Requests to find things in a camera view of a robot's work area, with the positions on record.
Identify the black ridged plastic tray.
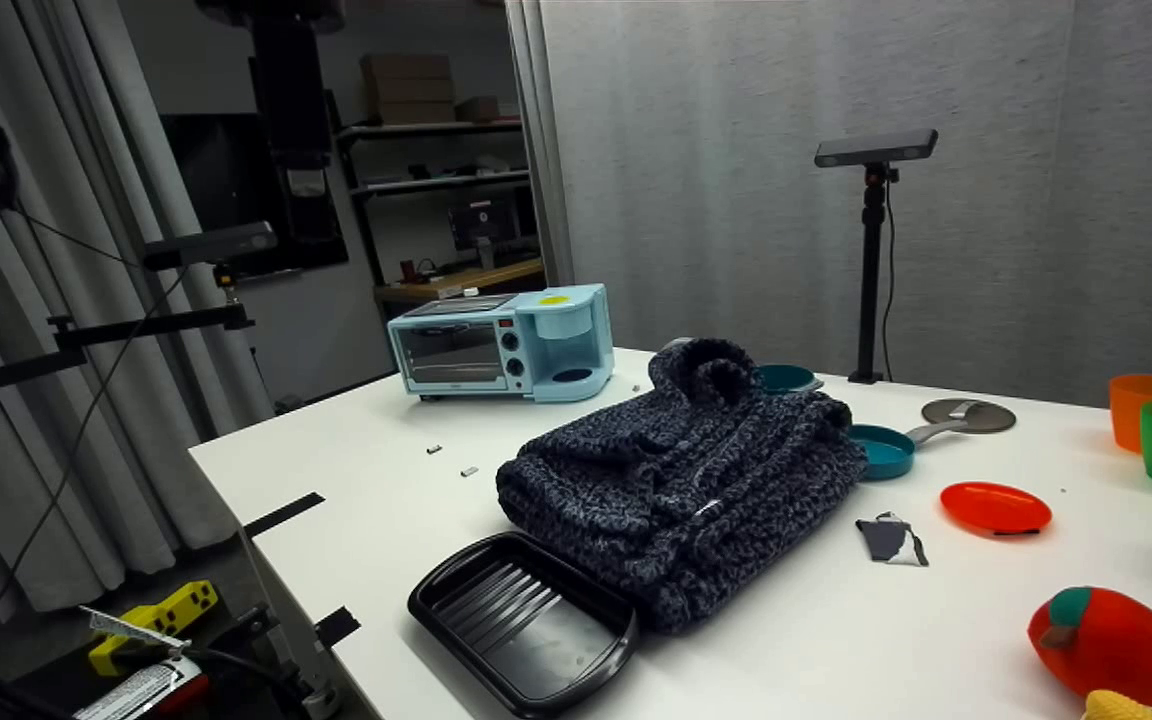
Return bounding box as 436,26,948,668
405,529,646,720

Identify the light blue toy toaster oven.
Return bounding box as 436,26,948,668
385,281,615,406

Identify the white curtain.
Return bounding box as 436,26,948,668
0,0,281,633

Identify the grey round metal lid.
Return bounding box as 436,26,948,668
915,397,1021,434

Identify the orange red toy plate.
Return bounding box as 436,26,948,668
936,476,1058,544

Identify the black storage shelf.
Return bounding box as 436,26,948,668
331,116,539,292

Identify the grey curtain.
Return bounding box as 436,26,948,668
507,0,1152,411

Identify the small flat black clip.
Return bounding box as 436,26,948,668
853,506,934,571

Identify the black stereo camera bar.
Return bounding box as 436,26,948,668
139,214,285,274

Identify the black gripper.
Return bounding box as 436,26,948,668
194,0,348,271

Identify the dark blue knitted towel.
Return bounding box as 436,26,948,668
491,333,870,637

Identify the black stand pole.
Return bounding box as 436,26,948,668
0,300,258,406

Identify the red toy tomato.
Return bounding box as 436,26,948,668
1023,582,1152,710

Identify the yellow toy food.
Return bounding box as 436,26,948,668
1077,684,1152,720

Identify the large cardboard box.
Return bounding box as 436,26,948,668
356,50,462,129

